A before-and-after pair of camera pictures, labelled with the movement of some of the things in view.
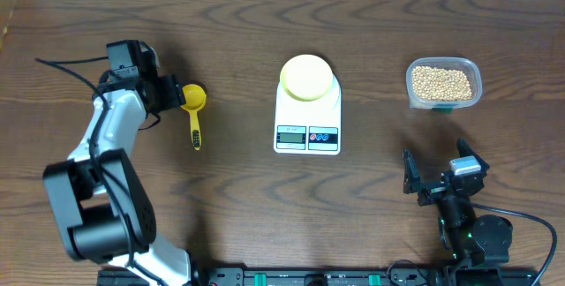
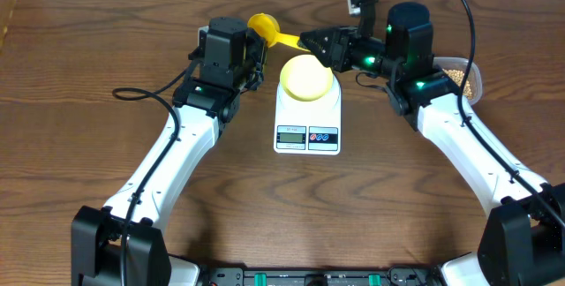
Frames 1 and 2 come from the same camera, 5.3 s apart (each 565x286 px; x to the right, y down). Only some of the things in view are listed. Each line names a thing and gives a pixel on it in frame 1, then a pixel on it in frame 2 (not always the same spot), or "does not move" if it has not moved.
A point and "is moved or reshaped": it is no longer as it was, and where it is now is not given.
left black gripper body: x=175 y=93 → x=257 y=56
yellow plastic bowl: x=306 y=77 does not move
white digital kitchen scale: x=311 y=127 does not move
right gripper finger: x=412 y=179 → x=320 y=53
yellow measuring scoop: x=194 y=97 is moved or reshaped
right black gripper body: x=432 y=191 → x=366 y=55
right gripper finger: x=464 y=150 → x=320 y=41
